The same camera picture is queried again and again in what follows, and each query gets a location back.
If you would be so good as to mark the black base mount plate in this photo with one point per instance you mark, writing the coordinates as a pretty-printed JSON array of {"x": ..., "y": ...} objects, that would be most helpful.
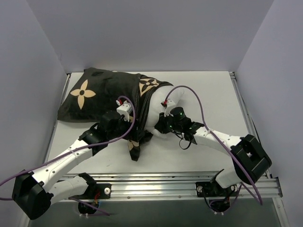
[
  {"x": 204, "y": 189},
  {"x": 102, "y": 191}
]

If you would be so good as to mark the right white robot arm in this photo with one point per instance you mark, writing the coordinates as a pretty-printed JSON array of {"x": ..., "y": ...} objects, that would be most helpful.
[{"x": 250, "y": 161}]

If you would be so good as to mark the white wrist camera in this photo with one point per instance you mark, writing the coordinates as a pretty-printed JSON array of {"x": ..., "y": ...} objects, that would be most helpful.
[
  {"x": 168, "y": 105},
  {"x": 124, "y": 109}
]

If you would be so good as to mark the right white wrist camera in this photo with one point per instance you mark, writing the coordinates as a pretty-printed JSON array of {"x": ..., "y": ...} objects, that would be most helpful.
[{"x": 168, "y": 105}]

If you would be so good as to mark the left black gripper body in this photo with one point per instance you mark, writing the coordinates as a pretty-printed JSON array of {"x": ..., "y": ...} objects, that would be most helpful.
[{"x": 133, "y": 127}]

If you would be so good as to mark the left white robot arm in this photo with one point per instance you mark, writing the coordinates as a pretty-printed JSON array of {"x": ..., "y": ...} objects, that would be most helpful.
[{"x": 36, "y": 190}]

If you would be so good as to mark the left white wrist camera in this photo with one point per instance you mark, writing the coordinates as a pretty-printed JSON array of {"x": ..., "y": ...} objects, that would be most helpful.
[{"x": 124, "y": 109}]

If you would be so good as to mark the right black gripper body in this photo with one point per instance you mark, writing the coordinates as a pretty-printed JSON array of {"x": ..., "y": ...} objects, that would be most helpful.
[{"x": 160, "y": 123}]

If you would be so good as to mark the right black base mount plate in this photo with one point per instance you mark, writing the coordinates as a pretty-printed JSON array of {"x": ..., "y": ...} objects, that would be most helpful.
[{"x": 204, "y": 189}]

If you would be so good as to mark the white pillow insert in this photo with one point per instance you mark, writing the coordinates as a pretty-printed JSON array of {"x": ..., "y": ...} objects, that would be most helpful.
[{"x": 155, "y": 108}]

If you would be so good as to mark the black pillowcase with beige flowers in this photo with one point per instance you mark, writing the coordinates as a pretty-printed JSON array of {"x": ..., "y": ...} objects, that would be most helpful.
[{"x": 96, "y": 92}]

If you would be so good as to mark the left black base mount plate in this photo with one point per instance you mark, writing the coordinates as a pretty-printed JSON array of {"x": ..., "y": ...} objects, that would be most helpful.
[{"x": 102, "y": 191}]

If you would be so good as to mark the aluminium rail frame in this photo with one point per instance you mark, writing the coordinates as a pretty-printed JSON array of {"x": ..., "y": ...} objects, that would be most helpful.
[{"x": 158, "y": 190}]

